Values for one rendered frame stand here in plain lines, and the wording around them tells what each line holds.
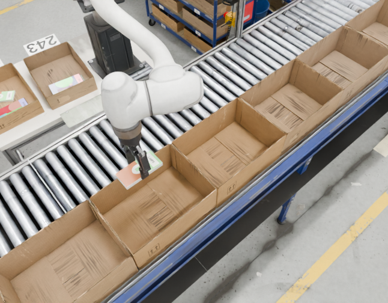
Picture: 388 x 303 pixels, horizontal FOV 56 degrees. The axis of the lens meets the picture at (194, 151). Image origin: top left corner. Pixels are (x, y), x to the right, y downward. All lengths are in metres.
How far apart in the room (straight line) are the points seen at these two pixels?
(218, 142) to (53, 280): 0.90
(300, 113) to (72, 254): 1.21
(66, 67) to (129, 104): 1.42
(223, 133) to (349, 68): 0.82
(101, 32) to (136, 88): 1.07
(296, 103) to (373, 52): 0.49
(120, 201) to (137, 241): 0.20
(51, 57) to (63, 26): 1.67
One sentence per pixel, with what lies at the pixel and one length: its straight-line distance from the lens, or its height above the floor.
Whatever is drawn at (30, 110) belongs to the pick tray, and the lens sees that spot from 2.15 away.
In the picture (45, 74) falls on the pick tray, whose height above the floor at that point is 0.76.
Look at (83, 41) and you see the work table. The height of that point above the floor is 0.75.
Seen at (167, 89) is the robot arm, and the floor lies 1.54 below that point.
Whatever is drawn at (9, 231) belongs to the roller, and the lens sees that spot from 1.85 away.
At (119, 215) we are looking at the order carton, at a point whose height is 0.89.
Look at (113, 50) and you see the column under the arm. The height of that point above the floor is 0.93.
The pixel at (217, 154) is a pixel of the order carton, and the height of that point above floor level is 0.88.
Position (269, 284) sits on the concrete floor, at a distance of 2.38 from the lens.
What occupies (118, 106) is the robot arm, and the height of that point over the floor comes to 1.53.
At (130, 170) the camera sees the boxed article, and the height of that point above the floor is 1.15.
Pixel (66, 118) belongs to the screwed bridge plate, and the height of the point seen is 0.75.
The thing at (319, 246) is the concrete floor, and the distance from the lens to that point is 2.53.
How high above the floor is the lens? 2.26
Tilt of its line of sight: 55 degrees down
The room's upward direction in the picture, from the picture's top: 2 degrees counter-clockwise
